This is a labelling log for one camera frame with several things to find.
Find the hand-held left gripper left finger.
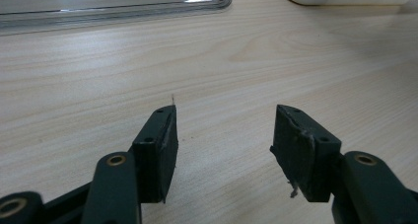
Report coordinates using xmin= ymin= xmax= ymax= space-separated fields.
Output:
xmin=81 ymin=104 xmax=179 ymax=224

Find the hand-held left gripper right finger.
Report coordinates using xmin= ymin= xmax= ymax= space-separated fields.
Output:
xmin=269 ymin=104 xmax=418 ymax=224

